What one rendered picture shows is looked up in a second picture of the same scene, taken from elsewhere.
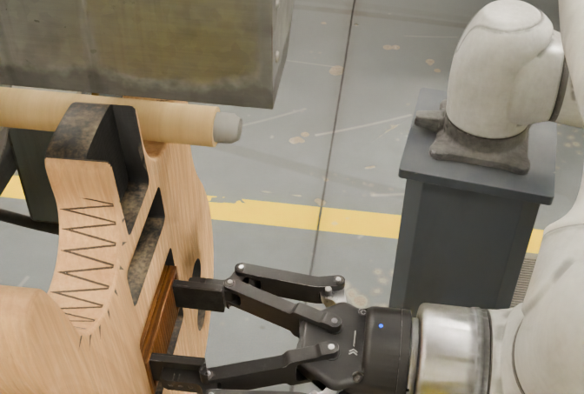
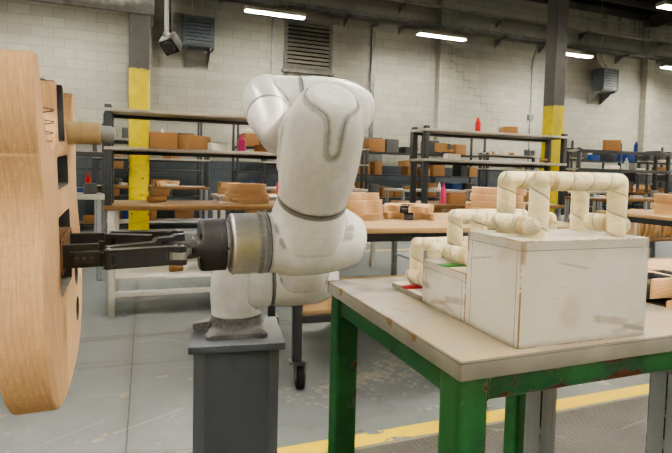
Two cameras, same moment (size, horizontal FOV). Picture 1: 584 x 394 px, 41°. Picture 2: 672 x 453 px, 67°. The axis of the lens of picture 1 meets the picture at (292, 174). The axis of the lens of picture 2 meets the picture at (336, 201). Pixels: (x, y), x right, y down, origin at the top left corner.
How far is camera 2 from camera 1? 0.55 m
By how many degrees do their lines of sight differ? 45
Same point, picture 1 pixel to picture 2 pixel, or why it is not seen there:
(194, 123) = (89, 125)
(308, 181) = not seen: outside the picture
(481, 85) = (230, 283)
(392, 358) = (217, 227)
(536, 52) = not seen: hidden behind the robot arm
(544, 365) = (291, 145)
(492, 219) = (252, 372)
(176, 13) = not seen: outside the picture
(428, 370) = (238, 226)
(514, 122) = (253, 304)
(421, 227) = (208, 394)
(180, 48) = not seen: outside the picture
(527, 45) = not seen: hidden behind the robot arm
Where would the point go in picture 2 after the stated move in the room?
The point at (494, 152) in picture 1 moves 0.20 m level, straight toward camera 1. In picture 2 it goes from (245, 328) to (245, 352)
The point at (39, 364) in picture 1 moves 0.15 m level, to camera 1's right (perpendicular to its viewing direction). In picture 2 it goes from (34, 87) to (192, 100)
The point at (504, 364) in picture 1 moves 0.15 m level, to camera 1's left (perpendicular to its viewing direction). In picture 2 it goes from (276, 214) to (167, 216)
